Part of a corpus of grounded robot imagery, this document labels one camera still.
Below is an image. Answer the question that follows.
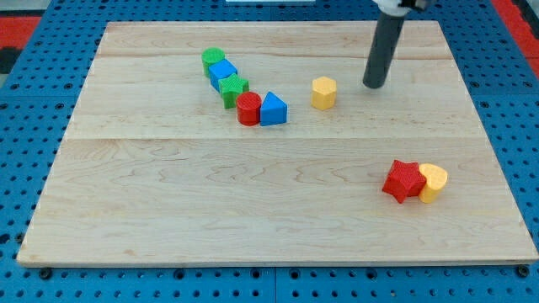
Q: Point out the yellow heart block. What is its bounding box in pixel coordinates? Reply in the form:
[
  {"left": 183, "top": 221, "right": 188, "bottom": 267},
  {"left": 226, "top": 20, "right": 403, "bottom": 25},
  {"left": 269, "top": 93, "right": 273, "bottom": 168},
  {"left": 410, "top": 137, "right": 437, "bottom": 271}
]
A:
[{"left": 419, "top": 163, "right": 448, "bottom": 204}]

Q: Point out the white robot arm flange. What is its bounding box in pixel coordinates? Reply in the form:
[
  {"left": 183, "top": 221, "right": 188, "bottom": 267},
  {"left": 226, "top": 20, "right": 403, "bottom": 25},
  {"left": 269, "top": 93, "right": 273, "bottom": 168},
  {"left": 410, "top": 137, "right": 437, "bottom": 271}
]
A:
[{"left": 373, "top": 0, "right": 436, "bottom": 17}]

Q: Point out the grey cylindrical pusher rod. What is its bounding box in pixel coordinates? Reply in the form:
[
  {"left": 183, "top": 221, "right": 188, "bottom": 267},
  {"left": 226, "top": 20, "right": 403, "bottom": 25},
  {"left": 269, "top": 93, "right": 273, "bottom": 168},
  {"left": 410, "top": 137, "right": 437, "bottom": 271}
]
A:
[{"left": 363, "top": 12, "right": 405, "bottom": 89}]

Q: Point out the green star block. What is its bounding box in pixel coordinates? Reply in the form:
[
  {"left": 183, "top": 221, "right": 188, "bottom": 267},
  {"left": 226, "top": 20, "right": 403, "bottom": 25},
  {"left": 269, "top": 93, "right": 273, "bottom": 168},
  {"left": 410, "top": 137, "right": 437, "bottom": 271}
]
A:
[{"left": 218, "top": 73, "right": 249, "bottom": 109}]

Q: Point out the light wooden board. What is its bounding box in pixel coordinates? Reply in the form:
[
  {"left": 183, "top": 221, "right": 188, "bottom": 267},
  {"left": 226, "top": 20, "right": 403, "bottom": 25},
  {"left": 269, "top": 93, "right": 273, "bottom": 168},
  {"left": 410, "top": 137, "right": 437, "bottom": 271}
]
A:
[{"left": 17, "top": 20, "right": 538, "bottom": 268}]

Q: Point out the green cylinder block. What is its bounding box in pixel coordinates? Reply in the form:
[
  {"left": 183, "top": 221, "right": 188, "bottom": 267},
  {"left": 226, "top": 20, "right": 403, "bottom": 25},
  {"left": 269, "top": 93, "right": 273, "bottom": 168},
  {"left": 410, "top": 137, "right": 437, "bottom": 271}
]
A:
[{"left": 201, "top": 47, "right": 226, "bottom": 77}]

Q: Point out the blue triangle block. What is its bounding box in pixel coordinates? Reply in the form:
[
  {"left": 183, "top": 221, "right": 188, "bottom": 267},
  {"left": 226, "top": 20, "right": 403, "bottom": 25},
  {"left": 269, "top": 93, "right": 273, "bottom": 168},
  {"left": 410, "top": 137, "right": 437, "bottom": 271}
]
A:
[{"left": 259, "top": 92, "right": 288, "bottom": 126}]

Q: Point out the blue cube block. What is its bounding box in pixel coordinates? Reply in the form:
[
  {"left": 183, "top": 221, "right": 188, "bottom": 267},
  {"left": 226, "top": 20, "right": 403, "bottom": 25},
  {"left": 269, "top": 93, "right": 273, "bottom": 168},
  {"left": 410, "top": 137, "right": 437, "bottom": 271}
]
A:
[{"left": 208, "top": 59, "right": 237, "bottom": 92}]

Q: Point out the red star block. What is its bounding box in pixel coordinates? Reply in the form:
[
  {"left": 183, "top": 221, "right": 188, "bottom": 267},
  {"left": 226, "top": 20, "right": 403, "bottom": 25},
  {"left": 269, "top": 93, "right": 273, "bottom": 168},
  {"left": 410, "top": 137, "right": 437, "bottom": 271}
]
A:
[{"left": 382, "top": 159, "right": 426, "bottom": 204}]

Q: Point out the yellow hexagon block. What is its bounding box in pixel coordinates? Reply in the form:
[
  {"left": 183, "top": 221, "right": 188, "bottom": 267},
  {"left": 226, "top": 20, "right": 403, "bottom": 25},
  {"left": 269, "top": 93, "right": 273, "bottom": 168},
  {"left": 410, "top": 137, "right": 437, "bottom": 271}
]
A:
[{"left": 311, "top": 77, "right": 337, "bottom": 110}]

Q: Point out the red cylinder block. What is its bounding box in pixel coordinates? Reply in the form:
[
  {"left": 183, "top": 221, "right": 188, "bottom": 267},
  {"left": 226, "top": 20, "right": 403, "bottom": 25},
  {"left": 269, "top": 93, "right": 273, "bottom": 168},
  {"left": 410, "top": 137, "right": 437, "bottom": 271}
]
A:
[{"left": 236, "top": 92, "right": 262, "bottom": 126}]

